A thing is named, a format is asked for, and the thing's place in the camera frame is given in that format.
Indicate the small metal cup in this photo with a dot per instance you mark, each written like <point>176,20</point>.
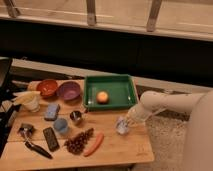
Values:
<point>76,117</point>

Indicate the green plastic tray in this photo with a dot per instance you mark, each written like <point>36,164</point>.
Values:
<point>120,90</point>

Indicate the purple bowl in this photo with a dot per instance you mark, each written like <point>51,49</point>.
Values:
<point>68,90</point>

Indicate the blue sponge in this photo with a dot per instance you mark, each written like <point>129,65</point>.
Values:
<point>51,112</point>

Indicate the black equipment at left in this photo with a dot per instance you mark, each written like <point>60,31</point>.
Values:
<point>7,109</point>

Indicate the black handled peeler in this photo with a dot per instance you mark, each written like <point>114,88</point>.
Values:
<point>38,149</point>

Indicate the brown grape bunch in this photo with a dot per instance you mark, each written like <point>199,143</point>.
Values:
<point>77,144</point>

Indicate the metal can opener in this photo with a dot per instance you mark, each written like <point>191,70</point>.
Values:
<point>26,131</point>

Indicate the orange fruit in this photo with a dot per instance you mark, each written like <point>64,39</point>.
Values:
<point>102,97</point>

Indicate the blue plastic cup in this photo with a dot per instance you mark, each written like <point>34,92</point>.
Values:
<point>61,125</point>

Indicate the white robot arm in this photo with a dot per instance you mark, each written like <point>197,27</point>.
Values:
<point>198,146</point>

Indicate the black remote control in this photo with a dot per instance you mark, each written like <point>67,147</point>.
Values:
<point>51,139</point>

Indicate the light blue towel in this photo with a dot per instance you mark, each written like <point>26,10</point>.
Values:
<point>122,126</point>

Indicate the wooden round block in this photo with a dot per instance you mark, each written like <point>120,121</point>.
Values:
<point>32,85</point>

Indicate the orange carrot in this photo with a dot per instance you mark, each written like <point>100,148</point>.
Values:
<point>95,146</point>

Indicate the yellow banana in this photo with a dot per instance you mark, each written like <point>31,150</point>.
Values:
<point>21,97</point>

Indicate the white cup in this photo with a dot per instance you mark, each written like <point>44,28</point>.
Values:
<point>32,104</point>

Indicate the red bowl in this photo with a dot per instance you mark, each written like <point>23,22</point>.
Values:
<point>47,88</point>

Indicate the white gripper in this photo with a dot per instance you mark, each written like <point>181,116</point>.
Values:
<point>137,114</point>

